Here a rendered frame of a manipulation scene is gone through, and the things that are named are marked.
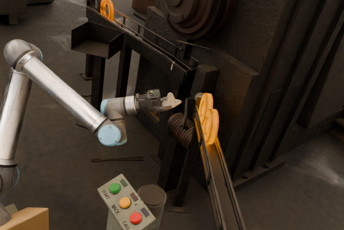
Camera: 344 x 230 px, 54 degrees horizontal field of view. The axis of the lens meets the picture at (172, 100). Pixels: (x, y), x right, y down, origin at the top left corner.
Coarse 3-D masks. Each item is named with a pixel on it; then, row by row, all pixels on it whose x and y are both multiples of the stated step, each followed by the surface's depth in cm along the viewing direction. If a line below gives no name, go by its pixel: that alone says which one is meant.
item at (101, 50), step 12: (84, 24) 220; (96, 24) 223; (72, 36) 210; (84, 36) 225; (96, 36) 227; (108, 36) 224; (120, 36) 216; (72, 48) 215; (84, 48) 217; (96, 48) 219; (108, 48) 221; (120, 48) 222; (96, 60) 220; (96, 72) 225; (96, 84) 230; (96, 96) 235; (96, 108) 240
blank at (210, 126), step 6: (210, 114) 144; (216, 114) 143; (204, 120) 154; (210, 120) 142; (216, 120) 141; (204, 126) 152; (210, 126) 141; (216, 126) 141; (204, 132) 151; (210, 132) 141; (216, 132) 141; (210, 138) 142
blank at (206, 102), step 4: (204, 96) 161; (208, 96) 157; (204, 100) 160; (208, 100) 156; (212, 100) 156; (200, 104) 168; (204, 104) 158; (208, 104) 155; (212, 104) 155; (200, 108) 166; (204, 108) 157; (208, 108) 154; (212, 108) 155; (200, 112) 165; (204, 112) 156; (200, 116) 164; (204, 116) 155
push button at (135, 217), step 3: (135, 213) 116; (138, 213) 116; (132, 216) 115; (135, 216) 115; (138, 216) 115; (132, 219) 114; (135, 219) 114; (138, 219) 114; (132, 222) 114; (135, 222) 114; (138, 222) 114
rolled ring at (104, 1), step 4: (104, 0) 252; (108, 0) 248; (100, 4) 259; (104, 4) 257; (108, 4) 248; (112, 4) 248; (100, 8) 260; (104, 8) 260; (112, 8) 248; (104, 12) 261; (112, 12) 248; (108, 16) 252; (112, 16) 250; (108, 20) 253; (112, 20) 254
